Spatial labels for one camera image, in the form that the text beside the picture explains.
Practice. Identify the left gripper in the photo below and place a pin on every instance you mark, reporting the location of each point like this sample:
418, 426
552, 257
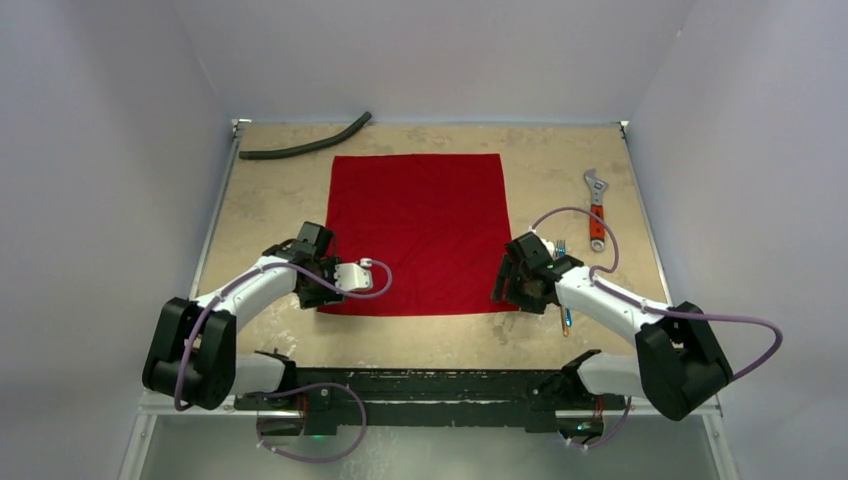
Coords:
308, 299

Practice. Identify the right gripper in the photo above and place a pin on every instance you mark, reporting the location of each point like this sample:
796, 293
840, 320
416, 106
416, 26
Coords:
510, 279

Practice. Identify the red cloth napkin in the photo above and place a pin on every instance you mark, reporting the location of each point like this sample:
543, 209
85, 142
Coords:
439, 221

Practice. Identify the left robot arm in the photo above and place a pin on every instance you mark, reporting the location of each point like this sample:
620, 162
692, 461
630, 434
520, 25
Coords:
193, 354

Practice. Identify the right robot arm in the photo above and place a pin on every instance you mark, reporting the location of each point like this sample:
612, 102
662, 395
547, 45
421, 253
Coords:
678, 363

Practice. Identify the blue utensil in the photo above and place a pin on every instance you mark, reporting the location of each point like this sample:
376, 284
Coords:
561, 248

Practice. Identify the gold fork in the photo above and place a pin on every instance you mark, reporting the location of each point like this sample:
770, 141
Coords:
566, 321

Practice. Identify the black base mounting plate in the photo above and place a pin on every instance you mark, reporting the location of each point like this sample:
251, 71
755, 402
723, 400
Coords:
516, 398

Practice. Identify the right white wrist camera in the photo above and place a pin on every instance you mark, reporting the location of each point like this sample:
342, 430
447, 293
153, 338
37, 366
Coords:
550, 247

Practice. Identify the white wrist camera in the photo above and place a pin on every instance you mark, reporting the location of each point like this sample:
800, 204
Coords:
550, 247
354, 276

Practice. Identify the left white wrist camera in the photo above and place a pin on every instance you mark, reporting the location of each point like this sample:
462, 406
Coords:
354, 276

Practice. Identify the adjustable wrench orange handle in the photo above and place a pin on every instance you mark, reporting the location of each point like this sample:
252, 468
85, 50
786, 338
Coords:
597, 188

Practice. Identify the aluminium frame rail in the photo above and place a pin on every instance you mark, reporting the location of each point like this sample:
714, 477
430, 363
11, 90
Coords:
268, 200

